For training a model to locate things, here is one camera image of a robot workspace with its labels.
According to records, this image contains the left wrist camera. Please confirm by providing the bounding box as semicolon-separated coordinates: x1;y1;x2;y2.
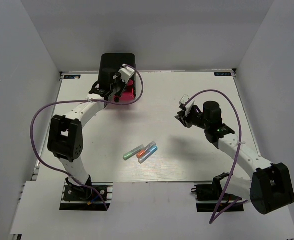
118;64;135;84

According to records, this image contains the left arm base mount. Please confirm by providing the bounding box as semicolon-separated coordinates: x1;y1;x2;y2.
59;182;113;212

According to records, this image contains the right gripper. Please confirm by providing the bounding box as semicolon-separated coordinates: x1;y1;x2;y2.
175;106;210;130

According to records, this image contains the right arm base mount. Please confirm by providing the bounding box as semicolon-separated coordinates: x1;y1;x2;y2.
190;173;244;213

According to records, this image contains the green capped marker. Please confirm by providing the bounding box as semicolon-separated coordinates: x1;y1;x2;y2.
123;145;144;161

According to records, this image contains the right blue table sticker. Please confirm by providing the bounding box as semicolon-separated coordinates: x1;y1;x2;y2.
214;72;232;77

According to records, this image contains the pink drawer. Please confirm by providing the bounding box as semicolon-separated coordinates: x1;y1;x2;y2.
104;79;136;104

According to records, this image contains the black drawer cabinet shell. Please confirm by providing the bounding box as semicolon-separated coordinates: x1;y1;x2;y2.
97;52;136;95

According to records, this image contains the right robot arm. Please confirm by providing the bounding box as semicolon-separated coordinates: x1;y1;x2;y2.
175;95;294;215

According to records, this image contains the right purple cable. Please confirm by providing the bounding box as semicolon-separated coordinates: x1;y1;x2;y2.
181;89;249;225

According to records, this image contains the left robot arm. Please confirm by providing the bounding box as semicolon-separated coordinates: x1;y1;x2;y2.
47;66;134;200

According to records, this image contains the left blue table sticker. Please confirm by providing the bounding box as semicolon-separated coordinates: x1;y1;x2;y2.
63;74;81;80

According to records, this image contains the orange clear-capped marker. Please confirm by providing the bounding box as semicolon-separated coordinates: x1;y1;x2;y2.
136;141;156;159

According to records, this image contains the blue table sticker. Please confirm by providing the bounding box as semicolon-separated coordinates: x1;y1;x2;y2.
214;72;232;77
63;74;81;80

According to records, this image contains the blue clear-capped marker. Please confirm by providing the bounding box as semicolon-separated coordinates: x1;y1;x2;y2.
138;145;158;164

